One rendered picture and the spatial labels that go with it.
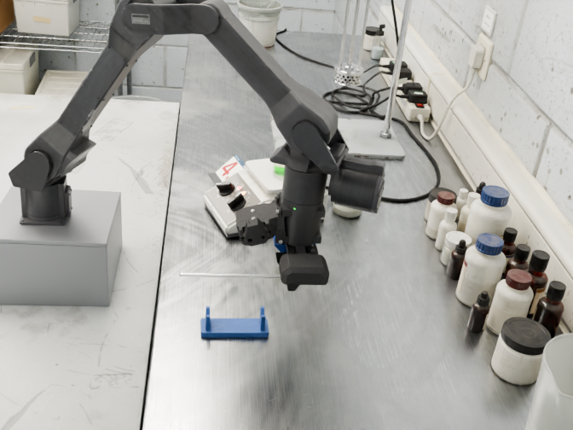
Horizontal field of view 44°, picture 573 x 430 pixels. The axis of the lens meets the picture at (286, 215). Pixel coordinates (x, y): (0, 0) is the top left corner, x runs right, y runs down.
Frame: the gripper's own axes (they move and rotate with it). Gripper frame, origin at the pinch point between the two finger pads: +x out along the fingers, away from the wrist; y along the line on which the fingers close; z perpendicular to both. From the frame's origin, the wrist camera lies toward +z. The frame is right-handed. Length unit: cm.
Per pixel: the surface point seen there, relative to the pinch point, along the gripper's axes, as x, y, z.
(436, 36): -5, -105, -51
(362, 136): 10, -69, -26
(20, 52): 58, -251, 93
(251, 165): 2.4, -36.5, 3.6
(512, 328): 3.6, 8.2, -30.6
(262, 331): 10.1, 1.6, 3.8
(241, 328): 10.1, 1.0, 6.7
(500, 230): 3.7, -18.2, -38.9
